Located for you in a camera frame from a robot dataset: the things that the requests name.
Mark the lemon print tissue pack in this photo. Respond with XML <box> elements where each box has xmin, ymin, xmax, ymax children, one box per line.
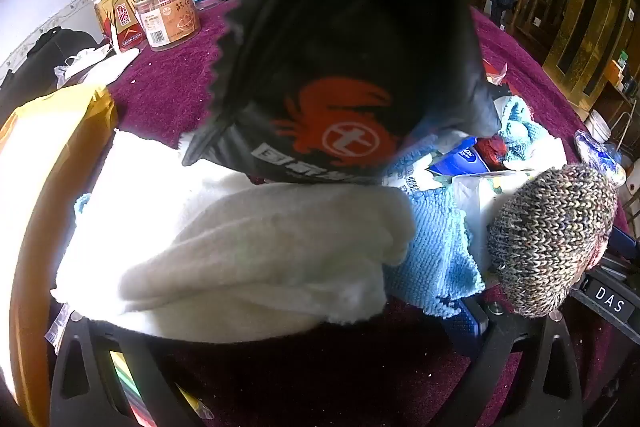
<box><xmin>450</xmin><ymin>169</ymin><xmax>543</xmax><ymax>268</ymax></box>

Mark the blue terry towel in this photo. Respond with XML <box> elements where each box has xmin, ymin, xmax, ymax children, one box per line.
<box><xmin>74</xmin><ymin>192</ymin><xmax>95</xmax><ymax>219</ymax></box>
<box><xmin>382</xmin><ymin>147</ymin><xmax>487</xmax><ymax>319</ymax></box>

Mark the black leather sofa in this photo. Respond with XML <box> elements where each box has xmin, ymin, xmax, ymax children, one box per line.
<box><xmin>0</xmin><ymin>26</ymin><xmax>103</xmax><ymax>118</ymax></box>

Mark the coloured sheets pack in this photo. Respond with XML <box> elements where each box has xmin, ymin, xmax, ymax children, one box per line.
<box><xmin>107</xmin><ymin>347</ymin><xmax>208</xmax><ymax>423</ymax></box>

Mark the red plastic net bag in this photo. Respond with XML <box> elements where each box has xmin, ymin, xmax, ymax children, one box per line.
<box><xmin>474</xmin><ymin>136</ymin><xmax>510</xmax><ymax>168</ymax></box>

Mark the red flat packet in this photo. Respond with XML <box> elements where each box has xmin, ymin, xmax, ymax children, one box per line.
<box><xmin>481</xmin><ymin>61</ymin><xmax>510</xmax><ymax>86</ymax></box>

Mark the yellow box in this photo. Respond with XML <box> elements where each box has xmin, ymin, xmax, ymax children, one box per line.
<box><xmin>0</xmin><ymin>82</ymin><xmax>121</xmax><ymax>427</ymax></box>

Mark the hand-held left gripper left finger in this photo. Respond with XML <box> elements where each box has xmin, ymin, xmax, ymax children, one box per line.
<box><xmin>49</xmin><ymin>317</ymin><xmax>202</xmax><ymax>427</ymax></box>

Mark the white plastic bag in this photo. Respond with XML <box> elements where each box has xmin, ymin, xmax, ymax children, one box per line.
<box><xmin>54</xmin><ymin>43</ymin><xmax>112</xmax><ymax>84</ymax></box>

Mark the wooden shelf unit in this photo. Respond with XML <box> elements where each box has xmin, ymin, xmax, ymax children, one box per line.
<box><xmin>542</xmin><ymin>0</ymin><xmax>640</xmax><ymax>118</ymax></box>

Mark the clear jar orange label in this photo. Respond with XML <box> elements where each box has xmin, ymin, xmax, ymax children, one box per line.
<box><xmin>132</xmin><ymin>0</ymin><xmax>202</xmax><ymax>52</ymax></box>

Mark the white cloth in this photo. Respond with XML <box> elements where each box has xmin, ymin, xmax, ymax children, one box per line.
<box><xmin>500</xmin><ymin>134</ymin><xmax>568</xmax><ymax>172</ymax></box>

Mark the light blue cloth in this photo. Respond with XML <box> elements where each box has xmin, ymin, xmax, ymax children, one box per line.
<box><xmin>492</xmin><ymin>96</ymin><xmax>558</xmax><ymax>170</ymax></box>

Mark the blue tissue pack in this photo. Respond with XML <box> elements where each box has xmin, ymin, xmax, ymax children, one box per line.
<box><xmin>429</xmin><ymin>138</ymin><xmax>493</xmax><ymax>178</ymax></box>

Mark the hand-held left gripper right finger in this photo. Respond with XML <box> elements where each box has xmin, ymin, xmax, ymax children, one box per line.
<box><xmin>447</xmin><ymin>299</ymin><xmax>587</xmax><ymax>427</ymax></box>

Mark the white bucket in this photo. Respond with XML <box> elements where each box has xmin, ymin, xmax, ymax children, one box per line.
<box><xmin>584</xmin><ymin>108</ymin><xmax>612</xmax><ymax>144</ymax></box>

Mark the speckled knit cap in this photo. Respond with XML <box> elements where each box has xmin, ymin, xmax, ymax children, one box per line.
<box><xmin>487</xmin><ymin>163</ymin><xmax>619</xmax><ymax>319</ymax></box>

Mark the black packet orange crab print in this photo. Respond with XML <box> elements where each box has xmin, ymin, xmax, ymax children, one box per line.
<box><xmin>181</xmin><ymin>0</ymin><xmax>501</xmax><ymax>185</ymax></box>

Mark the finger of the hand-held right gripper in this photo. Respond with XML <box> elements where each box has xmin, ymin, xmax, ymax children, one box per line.
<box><xmin>599</xmin><ymin>224</ymin><xmax>640</xmax><ymax>283</ymax></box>

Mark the blue white patterned dish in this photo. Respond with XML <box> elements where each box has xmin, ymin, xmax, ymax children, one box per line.
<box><xmin>574</xmin><ymin>128</ymin><xmax>627</xmax><ymax>188</ymax></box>

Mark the white towel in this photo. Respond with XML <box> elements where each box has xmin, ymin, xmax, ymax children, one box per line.
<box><xmin>50</xmin><ymin>129</ymin><xmax>416</xmax><ymax>343</ymax></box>

